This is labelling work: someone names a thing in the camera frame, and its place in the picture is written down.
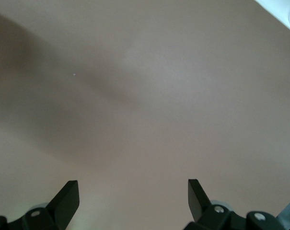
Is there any brown table mat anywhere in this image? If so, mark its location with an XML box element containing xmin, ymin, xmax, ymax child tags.
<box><xmin>0</xmin><ymin>0</ymin><xmax>290</xmax><ymax>230</ymax></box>

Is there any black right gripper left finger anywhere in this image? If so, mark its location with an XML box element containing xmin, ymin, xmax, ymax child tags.
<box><xmin>0</xmin><ymin>180</ymin><xmax>80</xmax><ymax>230</ymax></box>

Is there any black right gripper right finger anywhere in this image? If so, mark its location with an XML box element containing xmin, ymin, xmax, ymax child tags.
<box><xmin>184</xmin><ymin>178</ymin><xmax>287</xmax><ymax>230</ymax></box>

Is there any white storage box body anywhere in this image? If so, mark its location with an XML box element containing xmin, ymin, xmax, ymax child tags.
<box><xmin>253</xmin><ymin>0</ymin><xmax>290</xmax><ymax>37</ymax></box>

